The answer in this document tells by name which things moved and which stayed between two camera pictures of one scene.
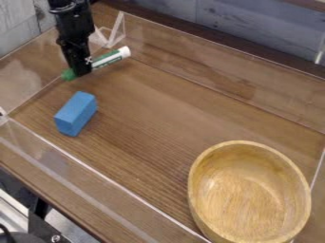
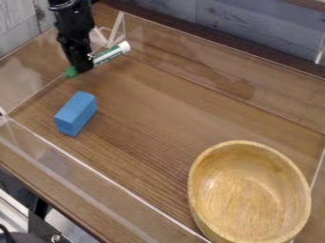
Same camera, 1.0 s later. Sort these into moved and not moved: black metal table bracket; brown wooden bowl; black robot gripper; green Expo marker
Moved: green Expo marker
Not moved: black metal table bracket; black robot gripper; brown wooden bowl
